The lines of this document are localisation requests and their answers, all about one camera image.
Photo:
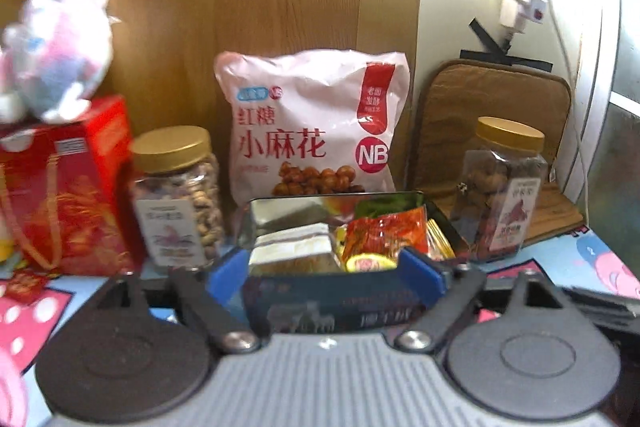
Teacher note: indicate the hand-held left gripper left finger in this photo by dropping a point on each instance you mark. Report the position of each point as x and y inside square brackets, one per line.
[227, 274]

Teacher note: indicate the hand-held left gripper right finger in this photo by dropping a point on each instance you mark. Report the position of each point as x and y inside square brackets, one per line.
[422, 274]

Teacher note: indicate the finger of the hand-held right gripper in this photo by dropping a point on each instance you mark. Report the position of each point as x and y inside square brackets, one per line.
[610, 309]

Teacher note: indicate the yellow snack packet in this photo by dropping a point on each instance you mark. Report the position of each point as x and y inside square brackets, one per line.
[439, 239]

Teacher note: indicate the yellow jelly cup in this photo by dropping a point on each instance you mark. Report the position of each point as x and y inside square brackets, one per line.
[370, 263]

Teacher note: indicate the red snack packet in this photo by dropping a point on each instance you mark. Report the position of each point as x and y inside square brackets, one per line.
[385, 232]

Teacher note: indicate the white wafer packet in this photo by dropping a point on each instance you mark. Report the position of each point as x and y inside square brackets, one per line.
[292, 249]

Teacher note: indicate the green snack packet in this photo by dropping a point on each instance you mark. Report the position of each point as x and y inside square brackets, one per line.
[377, 208]

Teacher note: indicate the dark tin box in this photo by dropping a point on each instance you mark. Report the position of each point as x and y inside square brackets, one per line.
[325, 302]

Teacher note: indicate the gold lid nut jar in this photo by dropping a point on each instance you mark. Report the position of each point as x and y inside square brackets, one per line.
[177, 202]

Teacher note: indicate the gold lid walnut jar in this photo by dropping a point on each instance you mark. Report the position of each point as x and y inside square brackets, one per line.
[500, 197]

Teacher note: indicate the wooden board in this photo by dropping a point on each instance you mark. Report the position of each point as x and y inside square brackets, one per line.
[555, 212]

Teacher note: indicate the brown cushion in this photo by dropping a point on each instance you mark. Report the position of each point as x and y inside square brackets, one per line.
[450, 127]

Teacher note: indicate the metal cabinet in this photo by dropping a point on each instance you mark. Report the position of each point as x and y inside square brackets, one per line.
[627, 147]

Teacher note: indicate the pink snack bag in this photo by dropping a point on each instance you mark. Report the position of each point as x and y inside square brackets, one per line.
[310, 122]

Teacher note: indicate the red gift box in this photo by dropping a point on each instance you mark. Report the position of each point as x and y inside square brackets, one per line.
[75, 192]

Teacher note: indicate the red envelope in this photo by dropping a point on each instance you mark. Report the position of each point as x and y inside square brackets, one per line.
[25, 286]

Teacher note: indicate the printed blanket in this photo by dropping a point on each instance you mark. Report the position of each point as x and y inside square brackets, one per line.
[20, 337]

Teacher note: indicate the black tape strip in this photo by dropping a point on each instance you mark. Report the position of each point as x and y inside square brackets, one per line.
[500, 54]

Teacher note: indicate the pink plush toy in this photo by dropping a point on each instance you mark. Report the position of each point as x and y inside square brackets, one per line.
[55, 52]

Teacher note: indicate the white charger plug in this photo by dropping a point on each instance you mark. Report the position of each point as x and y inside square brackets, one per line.
[520, 9]

